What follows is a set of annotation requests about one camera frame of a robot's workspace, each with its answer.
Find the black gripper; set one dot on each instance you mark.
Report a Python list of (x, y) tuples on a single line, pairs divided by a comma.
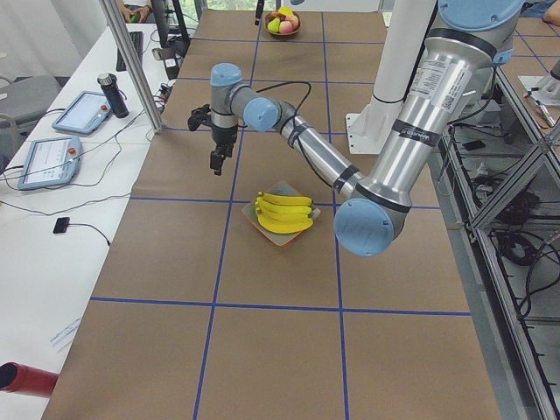
[(223, 137)]

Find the yellow plastic banana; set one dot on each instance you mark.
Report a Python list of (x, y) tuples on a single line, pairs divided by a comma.
[(281, 209), (285, 200)]

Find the yellow banana top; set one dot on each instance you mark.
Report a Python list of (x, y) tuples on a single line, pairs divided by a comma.
[(286, 215)]

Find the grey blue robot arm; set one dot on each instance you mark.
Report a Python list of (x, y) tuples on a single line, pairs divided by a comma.
[(431, 53)]

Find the brown wicker basket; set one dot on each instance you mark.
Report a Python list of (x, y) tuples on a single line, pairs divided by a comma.
[(274, 14)]

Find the yellow banana bottom in basket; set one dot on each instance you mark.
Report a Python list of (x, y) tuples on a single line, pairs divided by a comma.
[(285, 11)]

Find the green pear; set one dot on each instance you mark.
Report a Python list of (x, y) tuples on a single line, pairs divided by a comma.
[(273, 26)]

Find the red apple upper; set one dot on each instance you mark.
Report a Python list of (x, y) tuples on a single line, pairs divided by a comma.
[(286, 28)]

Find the red apple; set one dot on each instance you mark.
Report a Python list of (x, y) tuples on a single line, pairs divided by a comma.
[(286, 28), (294, 20)]

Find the red apple lower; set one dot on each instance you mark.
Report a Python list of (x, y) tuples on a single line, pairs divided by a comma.
[(294, 20)]

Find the black water bottle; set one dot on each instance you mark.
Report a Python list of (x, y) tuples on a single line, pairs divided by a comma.
[(109, 86)]

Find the teach pendant far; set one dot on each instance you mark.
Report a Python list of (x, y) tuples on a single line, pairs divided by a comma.
[(84, 115)]

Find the teach pendant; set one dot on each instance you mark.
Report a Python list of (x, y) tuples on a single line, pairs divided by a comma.
[(84, 115), (51, 162)]

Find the teach pendant near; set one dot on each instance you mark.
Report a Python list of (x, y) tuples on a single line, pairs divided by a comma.
[(51, 162)]

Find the small black puck device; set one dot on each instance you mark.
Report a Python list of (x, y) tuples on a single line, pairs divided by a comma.
[(61, 225)]

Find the grey office chair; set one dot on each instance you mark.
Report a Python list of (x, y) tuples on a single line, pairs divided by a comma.
[(23, 103)]

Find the red fire extinguisher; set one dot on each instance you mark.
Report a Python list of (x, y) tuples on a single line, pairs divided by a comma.
[(29, 381)]

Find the aluminium frame post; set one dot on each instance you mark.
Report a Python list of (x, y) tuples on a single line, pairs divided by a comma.
[(136, 73)]

